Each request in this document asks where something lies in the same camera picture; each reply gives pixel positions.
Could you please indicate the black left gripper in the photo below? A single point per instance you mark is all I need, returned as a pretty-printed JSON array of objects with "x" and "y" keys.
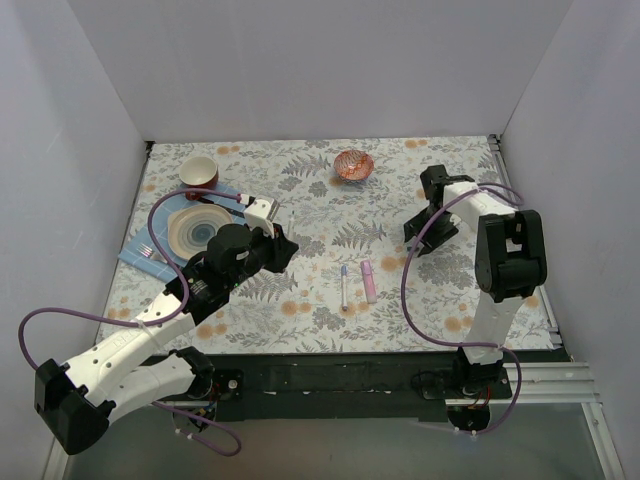
[{"x": 279, "y": 248}]

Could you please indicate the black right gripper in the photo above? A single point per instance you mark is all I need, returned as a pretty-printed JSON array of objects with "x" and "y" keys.
[{"x": 432, "y": 226}]

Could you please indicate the white pen with green tip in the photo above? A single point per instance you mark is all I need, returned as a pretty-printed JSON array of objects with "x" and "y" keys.
[{"x": 291, "y": 225}]

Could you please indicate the white pen with blue tip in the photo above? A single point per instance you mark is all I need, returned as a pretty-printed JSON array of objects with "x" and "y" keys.
[{"x": 344, "y": 293}]

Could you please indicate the pink highlighter pen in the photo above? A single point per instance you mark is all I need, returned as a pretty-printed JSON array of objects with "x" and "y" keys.
[{"x": 368, "y": 282}]

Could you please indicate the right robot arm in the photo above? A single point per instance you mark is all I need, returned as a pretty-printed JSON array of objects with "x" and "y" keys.
[{"x": 510, "y": 263}]

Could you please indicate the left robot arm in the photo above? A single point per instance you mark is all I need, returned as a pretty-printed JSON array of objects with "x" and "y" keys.
[{"x": 79, "y": 399}]

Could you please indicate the floral tablecloth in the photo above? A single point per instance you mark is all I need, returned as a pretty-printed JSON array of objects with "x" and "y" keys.
[{"x": 419, "y": 300}]

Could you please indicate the beige plate with blue rings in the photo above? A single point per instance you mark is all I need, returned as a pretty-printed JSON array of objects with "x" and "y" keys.
[{"x": 190, "y": 229}]

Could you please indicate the orange patterned bowl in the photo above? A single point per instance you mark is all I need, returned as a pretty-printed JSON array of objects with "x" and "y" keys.
[{"x": 353, "y": 165}]

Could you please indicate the red ceramic mug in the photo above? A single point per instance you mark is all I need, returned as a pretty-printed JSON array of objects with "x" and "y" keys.
[{"x": 199, "y": 172}]

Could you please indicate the blue checked cloth napkin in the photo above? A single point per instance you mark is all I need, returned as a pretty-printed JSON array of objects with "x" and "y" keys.
[{"x": 162, "y": 271}]

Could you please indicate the black handled fork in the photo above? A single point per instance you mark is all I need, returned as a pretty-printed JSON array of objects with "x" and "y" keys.
[{"x": 150, "y": 254}]

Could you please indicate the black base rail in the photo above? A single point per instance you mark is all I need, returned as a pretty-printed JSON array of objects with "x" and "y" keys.
[{"x": 324, "y": 386}]

